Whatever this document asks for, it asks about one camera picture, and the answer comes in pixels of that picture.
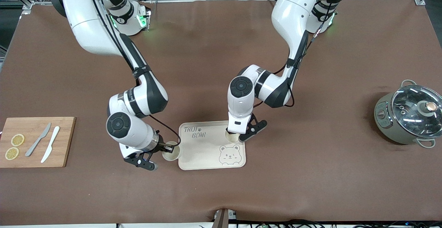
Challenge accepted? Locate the white IKEA cup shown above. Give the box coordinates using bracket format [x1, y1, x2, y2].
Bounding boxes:
[225, 131, 242, 143]
[162, 141, 182, 161]

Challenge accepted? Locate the cream bear print tray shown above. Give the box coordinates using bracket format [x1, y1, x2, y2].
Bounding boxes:
[178, 120, 247, 171]

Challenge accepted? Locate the white plastic knife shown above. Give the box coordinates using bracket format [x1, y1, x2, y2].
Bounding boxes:
[40, 126, 60, 163]

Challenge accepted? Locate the grey plastic knife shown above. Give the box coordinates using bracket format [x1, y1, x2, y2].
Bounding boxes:
[25, 123, 52, 157]

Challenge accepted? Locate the wooden cutting board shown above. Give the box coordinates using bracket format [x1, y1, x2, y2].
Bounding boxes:
[0, 117, 76, 168]

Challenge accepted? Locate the brown table mat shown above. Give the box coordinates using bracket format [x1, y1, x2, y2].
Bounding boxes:
[0, 0, 442, 226]

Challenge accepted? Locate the green electric cooking pot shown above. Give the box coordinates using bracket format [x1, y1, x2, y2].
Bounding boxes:
[374, 79, 442, 149]

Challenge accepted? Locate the glass pot lid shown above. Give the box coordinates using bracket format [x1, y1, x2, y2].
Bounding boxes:
[391, 85, 442, 133]

